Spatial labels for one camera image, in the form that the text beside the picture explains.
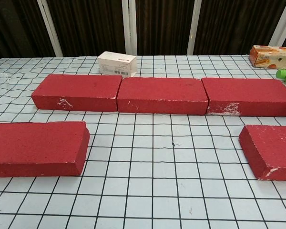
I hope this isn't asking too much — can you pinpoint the white frame pole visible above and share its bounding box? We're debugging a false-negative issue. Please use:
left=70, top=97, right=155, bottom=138
left=122, top=0, right=131, bottom=55
left=268, top=0, right=286, bottom=47
left=36, top=0, right=63, bottom=58
left=129, top=0, right=138, bottom=56
left=187, top=0, right=203, bottom=56

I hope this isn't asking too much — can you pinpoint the orange snack box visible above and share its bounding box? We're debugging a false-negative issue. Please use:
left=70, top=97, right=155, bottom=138
left=249, top=45, right=286, bottom=71

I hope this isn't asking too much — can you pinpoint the red foam brick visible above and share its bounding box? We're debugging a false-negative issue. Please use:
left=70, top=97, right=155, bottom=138
left=238, top=124, right=286, bottom=182
left=201, top=77, right=286, bottom=118
left=0, top=121, right=91, bottom=178
left=31, top=73, right=123, bottom=113
left=116, top=77, right=209, bottom=116

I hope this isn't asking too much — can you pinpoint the checked light blue tablecloth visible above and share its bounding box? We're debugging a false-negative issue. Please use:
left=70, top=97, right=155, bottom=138
left=0, top=54, right=286, bottom=229

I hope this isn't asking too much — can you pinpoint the dark brown curtain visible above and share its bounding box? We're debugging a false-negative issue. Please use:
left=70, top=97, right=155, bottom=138
left=0, top=0, right=286, bottom=61

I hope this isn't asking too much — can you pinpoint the small white carton box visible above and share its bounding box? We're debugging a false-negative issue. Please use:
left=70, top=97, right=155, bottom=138
left=97, top=51, right=138, bottom=77

